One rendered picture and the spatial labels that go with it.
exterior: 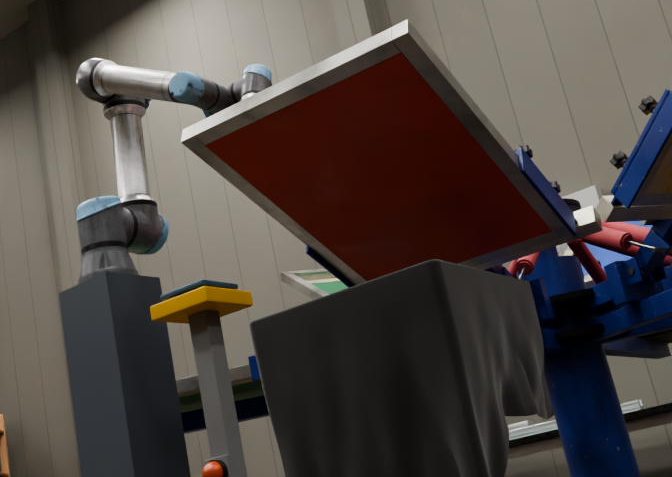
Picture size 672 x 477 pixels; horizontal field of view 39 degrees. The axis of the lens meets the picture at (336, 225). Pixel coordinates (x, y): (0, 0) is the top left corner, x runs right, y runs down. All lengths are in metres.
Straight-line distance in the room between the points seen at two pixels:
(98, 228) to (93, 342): 0.29
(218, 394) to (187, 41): 7.77
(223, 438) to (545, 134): 5.55
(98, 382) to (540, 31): 5.40
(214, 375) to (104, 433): 0.72
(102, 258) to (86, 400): 0.35
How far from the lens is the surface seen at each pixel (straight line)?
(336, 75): 1.91
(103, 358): 2.32
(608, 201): 2.50
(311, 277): 4.11
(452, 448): 1.73
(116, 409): 2.28
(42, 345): 10.20
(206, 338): 1.65
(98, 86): 2.57
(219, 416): 1.63
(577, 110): 6.91
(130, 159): 2.62
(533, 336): 2.10
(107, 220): 2.44
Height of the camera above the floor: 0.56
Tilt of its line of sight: 16 degrees up
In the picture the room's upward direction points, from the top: 12 degrees counter-clockwise
